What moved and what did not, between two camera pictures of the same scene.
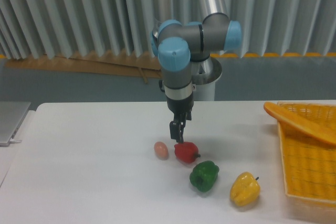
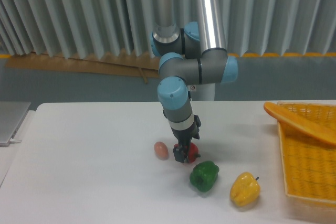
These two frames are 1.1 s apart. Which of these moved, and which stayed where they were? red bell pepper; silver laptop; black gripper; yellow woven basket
Moved: black gripper
Stayed: silver laptop; red bell pepper; yellow woven basket
